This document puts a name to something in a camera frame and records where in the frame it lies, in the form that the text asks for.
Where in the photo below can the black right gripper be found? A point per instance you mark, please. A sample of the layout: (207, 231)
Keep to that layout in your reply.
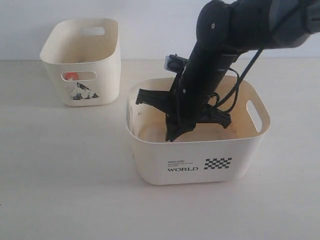
(176, 123)

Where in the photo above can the cream plastic storage bin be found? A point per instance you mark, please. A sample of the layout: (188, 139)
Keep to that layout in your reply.
(210, 153)
(91, 48)

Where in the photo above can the red object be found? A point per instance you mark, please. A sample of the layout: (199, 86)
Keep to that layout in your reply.
(70, 76)

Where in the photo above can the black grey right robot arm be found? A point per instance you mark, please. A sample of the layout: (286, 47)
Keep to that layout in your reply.
(224, 32)

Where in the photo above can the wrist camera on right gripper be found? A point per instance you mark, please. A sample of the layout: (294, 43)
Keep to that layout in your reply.
(175, 63)

